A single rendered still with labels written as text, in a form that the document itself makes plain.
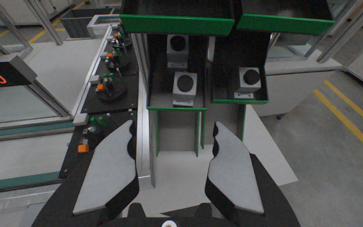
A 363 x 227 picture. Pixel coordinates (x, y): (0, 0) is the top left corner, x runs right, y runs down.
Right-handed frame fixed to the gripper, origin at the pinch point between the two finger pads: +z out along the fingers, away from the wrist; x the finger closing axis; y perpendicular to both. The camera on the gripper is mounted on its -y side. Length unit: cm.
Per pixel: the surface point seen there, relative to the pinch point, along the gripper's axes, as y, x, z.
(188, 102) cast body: 3.6, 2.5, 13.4
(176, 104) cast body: 3.8, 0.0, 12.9
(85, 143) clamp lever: 18.8, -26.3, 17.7
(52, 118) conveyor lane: 22, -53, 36
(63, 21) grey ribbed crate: -32, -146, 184
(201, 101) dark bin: 4.3, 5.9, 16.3
